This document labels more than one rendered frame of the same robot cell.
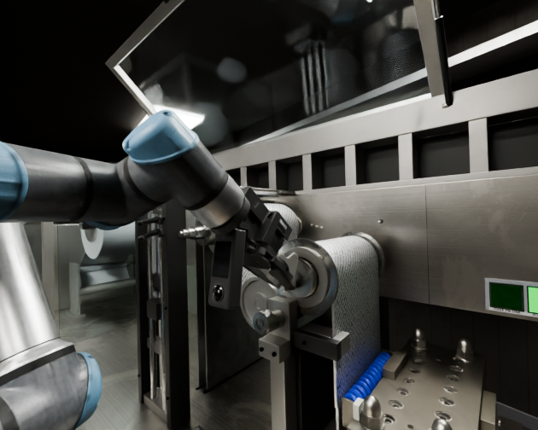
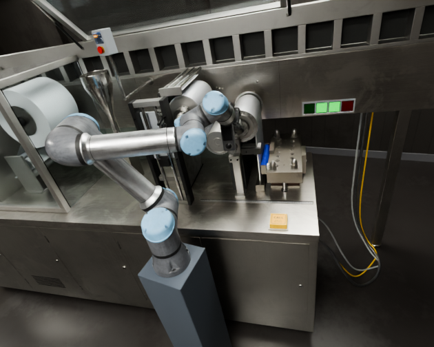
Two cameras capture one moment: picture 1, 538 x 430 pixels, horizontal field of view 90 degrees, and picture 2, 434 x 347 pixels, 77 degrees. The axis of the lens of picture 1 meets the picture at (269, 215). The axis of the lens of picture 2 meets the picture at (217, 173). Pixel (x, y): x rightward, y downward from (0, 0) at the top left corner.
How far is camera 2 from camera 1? 0.77 m
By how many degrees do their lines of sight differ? 39
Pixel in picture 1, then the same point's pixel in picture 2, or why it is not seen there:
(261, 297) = (219, 139)
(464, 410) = (297, 154)
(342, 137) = (229, 29)
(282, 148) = (184, 34)
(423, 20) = not seen: outside the picture
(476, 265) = (299, 97)
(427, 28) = not seen: outside the picture
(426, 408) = (286, 158)
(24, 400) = (168, 205)
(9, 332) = (145, 188)
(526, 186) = (318, 60)
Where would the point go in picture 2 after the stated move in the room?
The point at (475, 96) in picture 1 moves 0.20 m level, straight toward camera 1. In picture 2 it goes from (301, 12) to (304, 16)
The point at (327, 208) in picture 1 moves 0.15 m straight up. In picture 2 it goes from (225, 76) to (220, 45)
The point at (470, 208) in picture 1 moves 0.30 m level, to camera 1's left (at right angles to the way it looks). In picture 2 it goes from (297, 71) to (246, 89)
